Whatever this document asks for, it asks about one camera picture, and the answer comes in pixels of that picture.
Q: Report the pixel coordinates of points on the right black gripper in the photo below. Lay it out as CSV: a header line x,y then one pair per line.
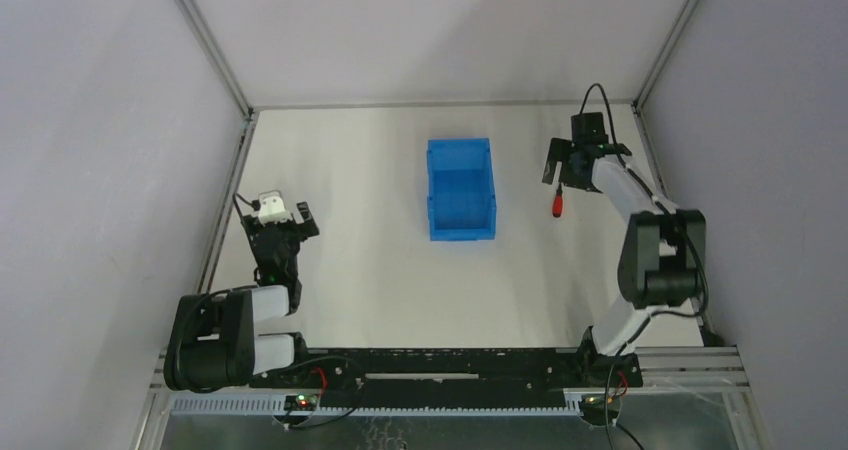
x,y
571,168

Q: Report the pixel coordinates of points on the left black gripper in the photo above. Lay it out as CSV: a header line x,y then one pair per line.
x,y
279,229

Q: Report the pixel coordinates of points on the red handled screwdriver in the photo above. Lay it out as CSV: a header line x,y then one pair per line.
x,y
558,202

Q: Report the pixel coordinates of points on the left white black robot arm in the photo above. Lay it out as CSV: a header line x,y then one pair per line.
x,y
214,342

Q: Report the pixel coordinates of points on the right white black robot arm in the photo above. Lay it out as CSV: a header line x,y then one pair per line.
x,y
660,268

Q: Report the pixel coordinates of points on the blue plastic bin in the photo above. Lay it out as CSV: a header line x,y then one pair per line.
x,y
461,200

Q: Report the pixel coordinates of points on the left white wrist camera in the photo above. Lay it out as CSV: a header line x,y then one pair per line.
x,y
272,208

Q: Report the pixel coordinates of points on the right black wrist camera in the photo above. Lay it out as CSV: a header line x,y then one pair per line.
x,y
588,128

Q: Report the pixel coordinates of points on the aluminium frame left rail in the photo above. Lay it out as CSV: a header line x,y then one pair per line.
x,y
224,208

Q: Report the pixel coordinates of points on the aluminium frame rail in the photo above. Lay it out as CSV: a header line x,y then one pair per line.
x,y
417,104
700,303
224,208

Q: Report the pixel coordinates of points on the aluminium frame right rail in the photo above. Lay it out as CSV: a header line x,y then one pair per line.
x,y
700,303

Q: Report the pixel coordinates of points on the aluminium frame back rail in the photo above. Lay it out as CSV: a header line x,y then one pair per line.
x,y
417,104

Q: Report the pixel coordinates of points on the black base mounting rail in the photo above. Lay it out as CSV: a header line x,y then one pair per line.
x,y
476,378

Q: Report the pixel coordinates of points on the grey slotted cable duct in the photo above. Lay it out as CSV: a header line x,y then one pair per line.
x,y
277,405

